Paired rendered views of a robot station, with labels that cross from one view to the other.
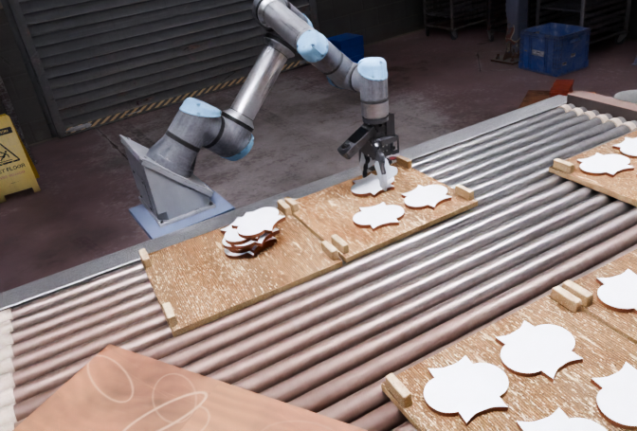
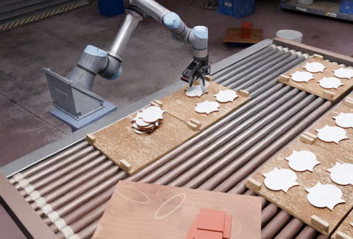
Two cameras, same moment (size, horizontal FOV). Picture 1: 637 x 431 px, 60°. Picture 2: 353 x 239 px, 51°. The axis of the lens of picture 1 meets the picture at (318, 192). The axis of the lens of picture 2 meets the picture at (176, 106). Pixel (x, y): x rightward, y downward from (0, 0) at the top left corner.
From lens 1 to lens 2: 0.64 m
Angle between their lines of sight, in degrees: 17
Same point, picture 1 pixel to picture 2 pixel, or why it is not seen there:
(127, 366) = (136, 188)
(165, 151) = (80, 76)
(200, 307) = (138, 160)
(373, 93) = (201, 44)
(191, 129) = (93, 63)
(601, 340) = (324, 155)
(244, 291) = (156, 150)
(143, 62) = not seen: outside the picture
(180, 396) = (173, 196)
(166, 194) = (81, 101)
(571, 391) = (319, 175)
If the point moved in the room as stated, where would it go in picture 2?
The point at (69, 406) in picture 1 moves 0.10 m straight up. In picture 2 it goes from (121, 208) to (117, 186)
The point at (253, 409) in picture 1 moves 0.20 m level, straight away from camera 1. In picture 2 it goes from (209, 196) to (176, 165)
